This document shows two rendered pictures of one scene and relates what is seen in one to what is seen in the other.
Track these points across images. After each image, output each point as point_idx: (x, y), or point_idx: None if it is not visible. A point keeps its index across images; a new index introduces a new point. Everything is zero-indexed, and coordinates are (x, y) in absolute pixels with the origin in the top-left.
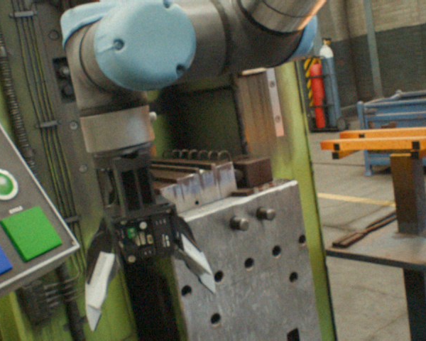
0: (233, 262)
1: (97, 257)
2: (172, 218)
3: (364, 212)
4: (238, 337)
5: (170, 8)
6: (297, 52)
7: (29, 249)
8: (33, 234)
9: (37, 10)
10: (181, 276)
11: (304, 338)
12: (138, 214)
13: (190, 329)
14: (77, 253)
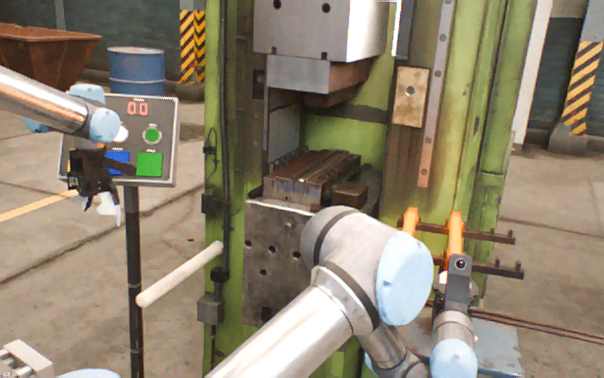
0: (284, 247)
1: None
2: (90, 183)
3: None
4: (275, 294)
5: None
6: (94, 140)
7: (140, 171)
8: (148, 165)
9: (251, 36)
10: (247, 233)
11: None
12: (73, 174)
13: (245, 267)
14: (238, 191)
